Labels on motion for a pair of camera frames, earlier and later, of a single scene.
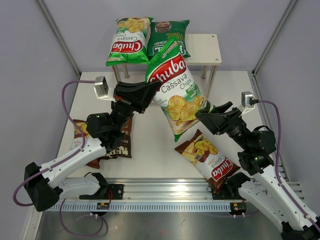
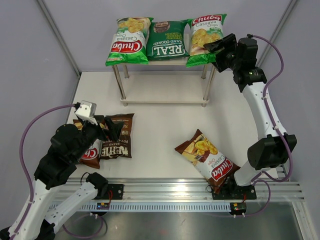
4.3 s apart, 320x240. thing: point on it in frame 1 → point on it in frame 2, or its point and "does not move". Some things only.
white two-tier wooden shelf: (204, 50) → (165, 82)
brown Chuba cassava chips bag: (208, 159) does not move
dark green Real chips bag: (162, 33) does not move
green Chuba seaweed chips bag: (179, 94) → (204, 30)
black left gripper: (139, 96) → (114, 128)
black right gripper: (218, 123) → (230, 43)
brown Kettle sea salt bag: (124, 149) does not move
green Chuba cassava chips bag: (129, 43) does not move
